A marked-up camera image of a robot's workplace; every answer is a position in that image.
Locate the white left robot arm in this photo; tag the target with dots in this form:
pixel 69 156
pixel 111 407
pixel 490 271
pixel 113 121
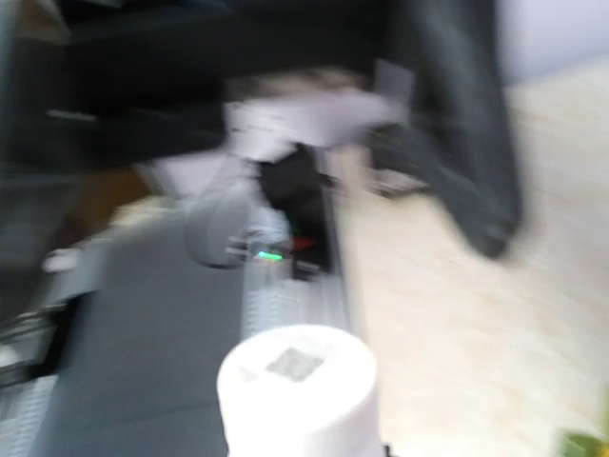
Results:
pixel 43 160

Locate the green pill organizer box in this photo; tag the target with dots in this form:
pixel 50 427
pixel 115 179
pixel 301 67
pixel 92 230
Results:
pixel 579 444

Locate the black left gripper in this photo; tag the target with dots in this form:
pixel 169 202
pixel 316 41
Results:
pixel 154 73

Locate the small white bottle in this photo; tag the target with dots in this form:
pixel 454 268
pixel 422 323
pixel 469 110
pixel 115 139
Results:
pixel 302 390

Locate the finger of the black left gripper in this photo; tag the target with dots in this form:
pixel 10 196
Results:
pixel 457 131

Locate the front aluminium rail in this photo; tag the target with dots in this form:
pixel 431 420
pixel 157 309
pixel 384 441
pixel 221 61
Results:
pixel 146 314

